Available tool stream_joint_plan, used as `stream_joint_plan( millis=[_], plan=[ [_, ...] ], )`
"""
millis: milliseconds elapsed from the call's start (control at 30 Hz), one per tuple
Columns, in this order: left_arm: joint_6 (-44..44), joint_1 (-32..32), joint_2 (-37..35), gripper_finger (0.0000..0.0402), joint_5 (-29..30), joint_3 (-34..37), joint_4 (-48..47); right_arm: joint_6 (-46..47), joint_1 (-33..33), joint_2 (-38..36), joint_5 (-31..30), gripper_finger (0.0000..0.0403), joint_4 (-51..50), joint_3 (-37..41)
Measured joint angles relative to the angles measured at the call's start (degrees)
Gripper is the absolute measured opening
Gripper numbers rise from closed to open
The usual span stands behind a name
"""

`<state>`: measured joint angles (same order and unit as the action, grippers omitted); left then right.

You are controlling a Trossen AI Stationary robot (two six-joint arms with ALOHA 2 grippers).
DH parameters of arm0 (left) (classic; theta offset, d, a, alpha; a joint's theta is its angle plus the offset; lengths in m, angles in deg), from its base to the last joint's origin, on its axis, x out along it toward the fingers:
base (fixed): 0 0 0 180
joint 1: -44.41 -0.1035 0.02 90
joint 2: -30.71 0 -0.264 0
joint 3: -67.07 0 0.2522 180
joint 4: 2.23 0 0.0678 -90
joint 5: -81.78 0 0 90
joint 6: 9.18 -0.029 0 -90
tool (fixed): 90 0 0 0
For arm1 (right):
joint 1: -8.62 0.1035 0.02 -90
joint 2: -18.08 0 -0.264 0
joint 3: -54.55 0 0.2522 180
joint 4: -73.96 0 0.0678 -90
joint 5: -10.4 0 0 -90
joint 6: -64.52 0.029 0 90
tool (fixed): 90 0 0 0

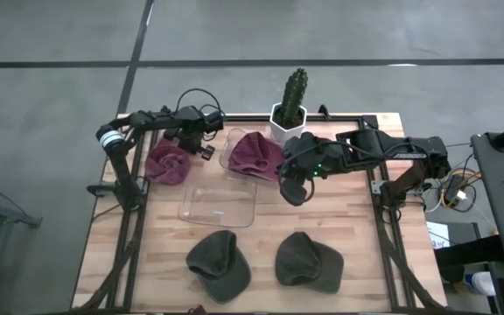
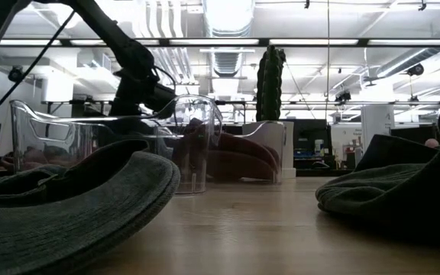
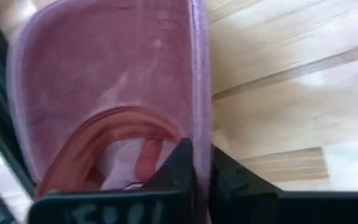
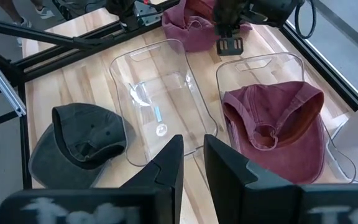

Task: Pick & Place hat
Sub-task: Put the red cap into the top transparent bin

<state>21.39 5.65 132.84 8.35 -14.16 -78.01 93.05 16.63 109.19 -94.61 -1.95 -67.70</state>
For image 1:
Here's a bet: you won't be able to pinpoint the white hexagonal plant pot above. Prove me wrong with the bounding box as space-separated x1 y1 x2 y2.
269 101 309 146

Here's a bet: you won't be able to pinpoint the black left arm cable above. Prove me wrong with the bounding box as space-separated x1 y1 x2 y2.
174 87 228 120

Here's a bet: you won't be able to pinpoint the maroon knit beanie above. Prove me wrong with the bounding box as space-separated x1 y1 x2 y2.
227 130 286 183
143 136 192 186

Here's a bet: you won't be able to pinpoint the black aluminium rig frame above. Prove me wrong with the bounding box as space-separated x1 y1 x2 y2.
71 104 446 314

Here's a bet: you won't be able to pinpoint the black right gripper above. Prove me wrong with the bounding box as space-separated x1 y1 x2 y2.
280 130 346 207

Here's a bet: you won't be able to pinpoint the green cactus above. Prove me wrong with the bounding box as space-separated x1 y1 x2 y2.
280 67 310 127

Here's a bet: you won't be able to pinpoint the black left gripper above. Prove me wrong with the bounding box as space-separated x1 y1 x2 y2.
163 105 225 162

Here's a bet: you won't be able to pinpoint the white plastic bottle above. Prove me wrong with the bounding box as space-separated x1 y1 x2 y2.
464 270 497 298

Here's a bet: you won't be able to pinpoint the silver metal corner bracket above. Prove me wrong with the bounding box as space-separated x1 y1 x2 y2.
369 178 387 196

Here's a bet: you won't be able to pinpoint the clear plastic bin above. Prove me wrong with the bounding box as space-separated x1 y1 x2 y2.
218 127 289 186
177 176 259 229

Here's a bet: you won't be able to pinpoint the white paper sheet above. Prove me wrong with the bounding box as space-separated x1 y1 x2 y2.
426 220 452 250

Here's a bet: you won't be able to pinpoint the olive green baseball cap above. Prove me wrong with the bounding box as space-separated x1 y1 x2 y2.
185 229 252 305
274 231 346 295

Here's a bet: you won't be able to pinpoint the tangled cables with power adapter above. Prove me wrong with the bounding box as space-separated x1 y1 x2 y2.
422 168 485 215

